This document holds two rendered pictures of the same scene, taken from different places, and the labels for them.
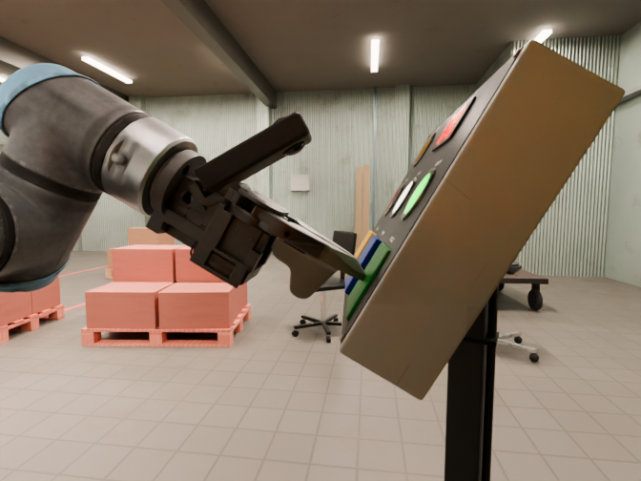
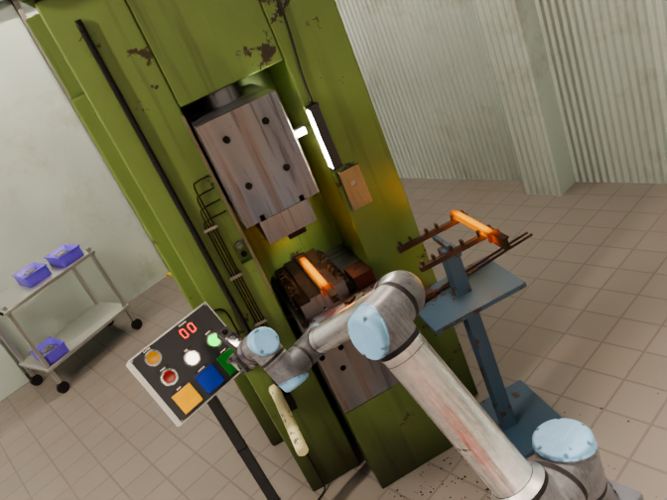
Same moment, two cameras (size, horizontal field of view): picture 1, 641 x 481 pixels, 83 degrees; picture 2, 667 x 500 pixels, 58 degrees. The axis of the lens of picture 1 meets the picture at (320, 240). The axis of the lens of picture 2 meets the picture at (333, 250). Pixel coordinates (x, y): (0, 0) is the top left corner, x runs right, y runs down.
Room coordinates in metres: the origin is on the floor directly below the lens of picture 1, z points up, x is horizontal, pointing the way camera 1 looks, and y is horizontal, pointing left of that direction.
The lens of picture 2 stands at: (1.17, 1.70, 2.09)
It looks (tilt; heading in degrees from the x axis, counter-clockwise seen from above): 25 degrees down; 230
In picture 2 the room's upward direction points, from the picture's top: 24 degrees counter-clockwise
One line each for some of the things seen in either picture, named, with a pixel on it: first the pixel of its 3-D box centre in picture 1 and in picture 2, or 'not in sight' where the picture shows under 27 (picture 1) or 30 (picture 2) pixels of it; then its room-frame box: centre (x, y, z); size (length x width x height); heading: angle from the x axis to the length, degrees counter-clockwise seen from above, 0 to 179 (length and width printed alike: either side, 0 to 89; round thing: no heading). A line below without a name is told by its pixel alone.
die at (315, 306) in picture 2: not in sight; (310, 280); (-0.19, -0.16, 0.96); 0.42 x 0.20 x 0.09; 60
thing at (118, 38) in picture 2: not in sight; (222, 263); (-0.01, -0.43, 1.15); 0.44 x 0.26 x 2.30; 60
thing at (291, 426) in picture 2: not in sight; (287, 418); (0.26, -0.07, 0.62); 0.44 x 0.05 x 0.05; 60
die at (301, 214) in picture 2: not in sight; (275, 207); (-0.19, -0.16, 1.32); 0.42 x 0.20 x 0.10; 60
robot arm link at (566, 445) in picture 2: not in sight; (567, 460); (0.22, 1.07, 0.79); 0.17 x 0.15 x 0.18; 0
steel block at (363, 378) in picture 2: not in sight; (342, 321); (-0.24, -0.14, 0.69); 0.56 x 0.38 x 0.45; 60
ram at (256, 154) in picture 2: not in sight; (258, 147); (-0.22, -0.14, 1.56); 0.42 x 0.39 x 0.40; 60
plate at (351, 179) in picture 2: not in sight; (354, 187); (-0.42, 0.07, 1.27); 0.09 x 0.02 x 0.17; 150
